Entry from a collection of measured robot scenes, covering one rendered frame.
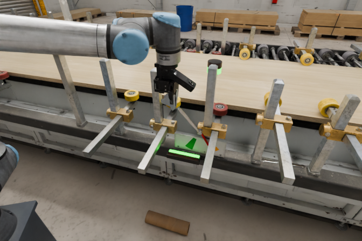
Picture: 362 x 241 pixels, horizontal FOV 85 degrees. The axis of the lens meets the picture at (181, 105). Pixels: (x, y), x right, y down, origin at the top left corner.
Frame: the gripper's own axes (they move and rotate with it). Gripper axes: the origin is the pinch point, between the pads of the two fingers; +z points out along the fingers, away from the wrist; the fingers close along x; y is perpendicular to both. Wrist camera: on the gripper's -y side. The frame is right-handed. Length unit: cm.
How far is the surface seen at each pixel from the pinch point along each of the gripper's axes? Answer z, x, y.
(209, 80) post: -11.8, -6.2, -13.1
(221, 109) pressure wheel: 8.4, -17.2, -18.8
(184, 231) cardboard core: 93, 5, -7
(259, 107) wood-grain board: 9.0, -25.6, -37.3
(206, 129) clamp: 13.4, -5.4, -13.5
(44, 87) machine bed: 21, -28, 108
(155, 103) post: 3.7, -6.1, 11.7
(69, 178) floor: 99, -11, 100
